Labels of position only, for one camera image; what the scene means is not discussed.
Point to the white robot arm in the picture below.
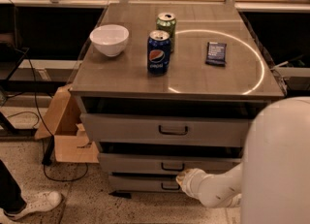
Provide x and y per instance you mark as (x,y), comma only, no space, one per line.
(271,185)

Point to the grey bottom drawer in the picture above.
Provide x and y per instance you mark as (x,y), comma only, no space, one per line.
(143,183)

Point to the dark trouser leg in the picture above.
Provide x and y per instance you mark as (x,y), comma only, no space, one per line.
(10,193)

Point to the grey drawer cabinet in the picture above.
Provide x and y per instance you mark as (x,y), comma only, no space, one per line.
(190,87)

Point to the green soda can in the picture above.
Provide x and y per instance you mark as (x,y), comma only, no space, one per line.
(167,22)

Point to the blue Pepsi can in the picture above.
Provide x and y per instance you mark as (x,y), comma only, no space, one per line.
(158,52)

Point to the cardboard box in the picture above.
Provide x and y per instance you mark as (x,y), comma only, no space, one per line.
(62,123)

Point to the dark blue snack bar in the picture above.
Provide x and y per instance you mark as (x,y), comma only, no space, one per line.
(216,54)

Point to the grey top drawer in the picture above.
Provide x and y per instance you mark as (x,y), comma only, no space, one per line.
(138,129)

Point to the covered gripper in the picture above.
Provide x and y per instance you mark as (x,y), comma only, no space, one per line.
(196,181)

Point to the grey drawer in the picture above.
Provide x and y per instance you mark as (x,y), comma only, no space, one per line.
(143,183)
(138,129)
(166,159)

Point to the white sneaker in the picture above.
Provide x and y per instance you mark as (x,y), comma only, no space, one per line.
(41,202)

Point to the white ceramic bowl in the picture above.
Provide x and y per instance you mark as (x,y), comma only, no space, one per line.
(110,39)

